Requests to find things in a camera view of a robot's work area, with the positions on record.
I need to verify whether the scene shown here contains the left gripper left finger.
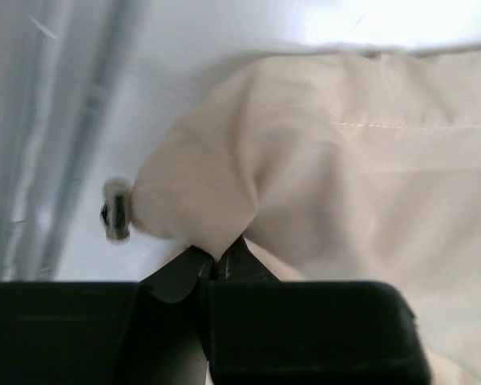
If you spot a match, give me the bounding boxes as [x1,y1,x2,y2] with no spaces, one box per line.
[0,248,208,384]

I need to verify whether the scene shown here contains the beige trousers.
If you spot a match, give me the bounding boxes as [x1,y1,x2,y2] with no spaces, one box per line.
[131,50,481,384]

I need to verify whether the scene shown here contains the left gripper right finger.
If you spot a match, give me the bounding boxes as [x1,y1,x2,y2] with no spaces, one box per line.
[207,238,431,384]

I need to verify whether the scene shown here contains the aluminium left rail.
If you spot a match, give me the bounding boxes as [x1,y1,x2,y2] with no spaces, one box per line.
[0,1,133,281]

